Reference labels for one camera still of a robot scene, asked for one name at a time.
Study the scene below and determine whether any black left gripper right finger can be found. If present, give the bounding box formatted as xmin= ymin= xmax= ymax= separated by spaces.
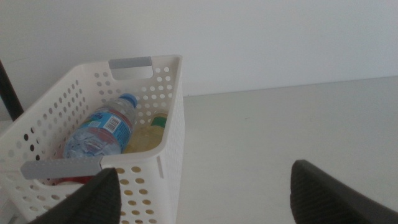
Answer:
xmin=290 ymin=159 xmax=398 ymax=224

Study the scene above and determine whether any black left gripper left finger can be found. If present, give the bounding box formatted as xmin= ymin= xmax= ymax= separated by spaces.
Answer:
xmin=27 ymin=167 xmax=122 ymax=224

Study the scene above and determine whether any red soda can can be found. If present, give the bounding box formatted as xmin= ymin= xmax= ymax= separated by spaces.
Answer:
xmin=49 ymin=175 xmax=94 ymax=186

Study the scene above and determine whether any water bottle blue cap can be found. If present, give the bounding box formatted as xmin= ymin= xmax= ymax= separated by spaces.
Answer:
xmin=63 ymin=93 xmax=139 ymax=159

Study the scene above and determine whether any white perforated plastic basket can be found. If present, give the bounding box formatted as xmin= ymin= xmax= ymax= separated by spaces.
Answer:
xmin=0 ymin=55 xmax=186 ymax=224

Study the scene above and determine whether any black pole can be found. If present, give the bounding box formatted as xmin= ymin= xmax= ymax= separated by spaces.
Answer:
xmin=0 ymin=60 xmax=25 ymax=121

